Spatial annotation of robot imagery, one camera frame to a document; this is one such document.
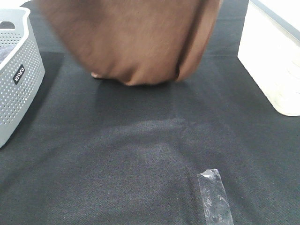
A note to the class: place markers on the grey towel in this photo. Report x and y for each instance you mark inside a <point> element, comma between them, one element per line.
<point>6,53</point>

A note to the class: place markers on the brown towel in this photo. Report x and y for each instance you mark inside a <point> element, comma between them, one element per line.
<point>135,42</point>

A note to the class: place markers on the white plastic basket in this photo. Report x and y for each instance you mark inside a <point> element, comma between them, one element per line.
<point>270,51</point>

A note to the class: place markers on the grey perforated laundry basket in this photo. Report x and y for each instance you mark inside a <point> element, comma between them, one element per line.
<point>21,72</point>

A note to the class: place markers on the black table cloth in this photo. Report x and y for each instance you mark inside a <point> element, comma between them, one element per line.
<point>92,152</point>

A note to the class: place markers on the clear tape strip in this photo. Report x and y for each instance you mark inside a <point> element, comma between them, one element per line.
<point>214,199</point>

